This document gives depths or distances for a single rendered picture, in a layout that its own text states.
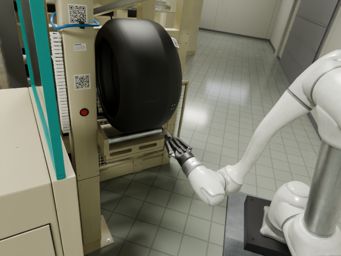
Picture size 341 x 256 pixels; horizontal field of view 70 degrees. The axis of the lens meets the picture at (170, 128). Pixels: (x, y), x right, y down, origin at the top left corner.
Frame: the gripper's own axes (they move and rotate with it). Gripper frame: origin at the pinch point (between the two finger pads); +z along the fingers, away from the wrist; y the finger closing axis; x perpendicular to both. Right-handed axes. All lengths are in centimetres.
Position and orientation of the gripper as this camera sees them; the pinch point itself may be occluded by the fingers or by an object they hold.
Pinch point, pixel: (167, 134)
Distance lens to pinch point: 120.2
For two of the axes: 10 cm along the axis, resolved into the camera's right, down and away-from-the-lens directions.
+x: -1.9, 7.8, 6.0
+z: -4.9, -6.0, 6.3
